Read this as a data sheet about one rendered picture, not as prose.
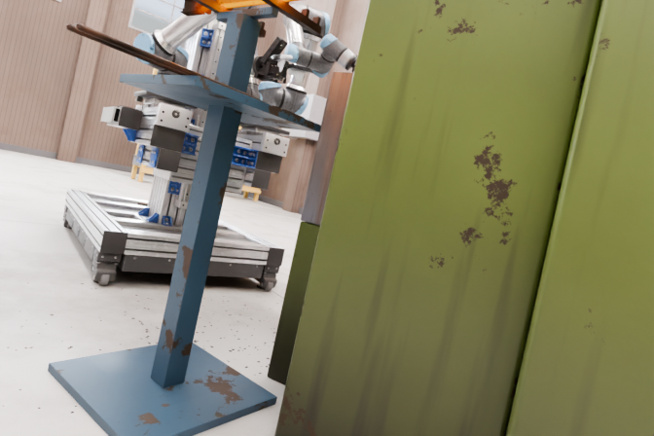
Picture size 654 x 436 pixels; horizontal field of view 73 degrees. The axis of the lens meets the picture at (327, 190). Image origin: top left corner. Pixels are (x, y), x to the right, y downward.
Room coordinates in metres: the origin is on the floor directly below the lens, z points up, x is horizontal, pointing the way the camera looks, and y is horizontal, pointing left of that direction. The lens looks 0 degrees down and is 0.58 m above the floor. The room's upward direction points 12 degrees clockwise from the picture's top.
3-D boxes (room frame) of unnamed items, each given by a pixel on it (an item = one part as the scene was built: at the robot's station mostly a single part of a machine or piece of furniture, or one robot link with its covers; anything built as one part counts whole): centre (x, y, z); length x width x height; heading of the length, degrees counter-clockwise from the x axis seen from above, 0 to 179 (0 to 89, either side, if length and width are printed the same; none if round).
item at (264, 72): (1.66, 0.30, 0.97); 0.12 x 0.08 x 0.09; 63
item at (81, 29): (0.95, 0.28, 0.74); 0.60 x 0.04 x 0.01; 146
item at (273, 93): (2.29, 0.40, 0.98); 0.13 x 0.12 x 0.14; 113
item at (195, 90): (1.10, 0.29, 0.73); 0.40 x 0.30 x 0.02; 143
